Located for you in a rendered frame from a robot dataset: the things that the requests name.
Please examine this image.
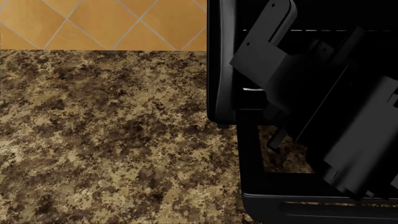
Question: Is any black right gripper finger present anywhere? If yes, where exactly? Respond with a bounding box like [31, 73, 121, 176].
[241, 0, 299, 47]
[310, 24, 366, 67]

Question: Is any black toaster oven body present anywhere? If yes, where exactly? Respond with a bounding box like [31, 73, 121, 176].
[206, 0, 398, 125]

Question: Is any black toaster oven door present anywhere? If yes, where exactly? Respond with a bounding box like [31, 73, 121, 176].
[235, 108, 398, 224]

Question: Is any black oven door handle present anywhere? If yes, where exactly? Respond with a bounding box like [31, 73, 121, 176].
[279, 200, 398, 220]

